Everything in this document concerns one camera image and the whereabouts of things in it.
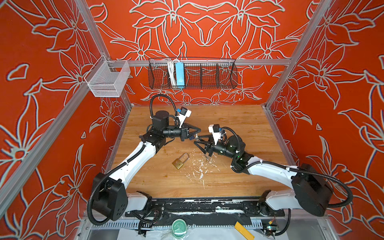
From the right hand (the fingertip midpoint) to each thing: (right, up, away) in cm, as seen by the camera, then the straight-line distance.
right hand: (194, 141), depth 71 cm
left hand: (+2, +5, -2) cm, 6 cm away
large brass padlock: (-9, -16, +17) cm, 25 cm away
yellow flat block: (+25, -43, -4) cm, 49 cm away
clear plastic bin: (-55, +37, +22) cm, 70 cm away
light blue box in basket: (-8, +38, +19) cm, 43 cm away
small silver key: (+1, +1, 0) cm, 2 cm away
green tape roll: (-7, -40, -3) cm, 41 cm away
